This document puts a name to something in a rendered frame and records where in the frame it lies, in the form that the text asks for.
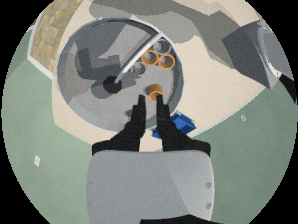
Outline blue rectangular crate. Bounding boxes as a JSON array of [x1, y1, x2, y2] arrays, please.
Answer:
[[151, 110, 196, 140]]

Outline bronze bushing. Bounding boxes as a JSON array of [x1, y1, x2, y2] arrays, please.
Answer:
[[158, 53, 175, 69], [149, 84, 163, 102], [141, 47, 159, 66]]

